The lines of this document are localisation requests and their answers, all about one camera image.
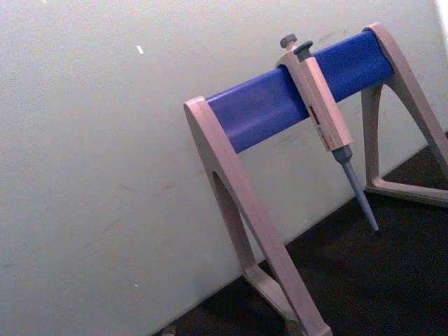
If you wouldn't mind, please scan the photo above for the pipette stand with blue bar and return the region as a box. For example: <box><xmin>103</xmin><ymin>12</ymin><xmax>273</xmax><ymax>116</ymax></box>
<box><xmin>183</xmin><ymin>22</ymin><xmax>448</xmax><ymax>336</ymax></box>

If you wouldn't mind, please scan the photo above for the pale grey pipette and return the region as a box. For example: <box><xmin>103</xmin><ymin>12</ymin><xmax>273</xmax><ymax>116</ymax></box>
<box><xmin>274</xmin><ymin>34</ymin><xmax>381</xmax><ymax>236</ymax></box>

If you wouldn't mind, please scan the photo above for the black table cloth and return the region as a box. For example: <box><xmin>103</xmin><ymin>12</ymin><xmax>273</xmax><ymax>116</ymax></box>
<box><xmin>152</xmin><ymin>130</ymin><xmax>448</xmax><ymax>336</ymax></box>

